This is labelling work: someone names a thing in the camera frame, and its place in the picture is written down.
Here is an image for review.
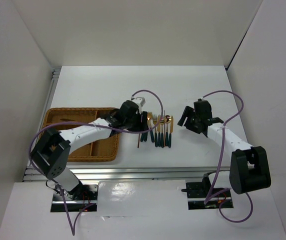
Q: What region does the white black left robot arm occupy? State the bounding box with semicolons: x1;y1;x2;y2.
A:
30;97;148;200

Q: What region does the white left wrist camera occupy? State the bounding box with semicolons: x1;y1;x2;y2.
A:
131;97;146;108

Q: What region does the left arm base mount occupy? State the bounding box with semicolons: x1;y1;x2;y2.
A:
45;180;99;213

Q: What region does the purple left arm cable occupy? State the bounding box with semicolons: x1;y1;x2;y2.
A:
29;89;164;236

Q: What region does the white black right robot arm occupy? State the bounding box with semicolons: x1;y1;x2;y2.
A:
177;99;272;196

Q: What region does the gold fork green handle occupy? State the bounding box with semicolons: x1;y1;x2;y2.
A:
157;115;165;148
160;116;166;148
152;114;159;147

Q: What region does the aluminium frame rail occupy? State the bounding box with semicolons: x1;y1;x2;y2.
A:
22;67;236;182

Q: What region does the copper chopstick left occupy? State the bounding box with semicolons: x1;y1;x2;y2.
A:
137;133;141;148

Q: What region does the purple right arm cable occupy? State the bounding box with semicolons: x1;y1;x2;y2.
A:
204;90;255;223

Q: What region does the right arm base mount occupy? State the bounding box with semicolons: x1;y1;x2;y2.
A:
181;173;234;210

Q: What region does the brown wicker divided tray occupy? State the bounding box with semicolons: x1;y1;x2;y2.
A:
42;107;120;163

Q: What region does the gold spoon green handle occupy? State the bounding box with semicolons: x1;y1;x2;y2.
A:
165;115;172;144
140;132;148;142
147;112;155;143

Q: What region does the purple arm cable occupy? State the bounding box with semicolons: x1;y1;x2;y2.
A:
204;90;255;223
29;89;164;236

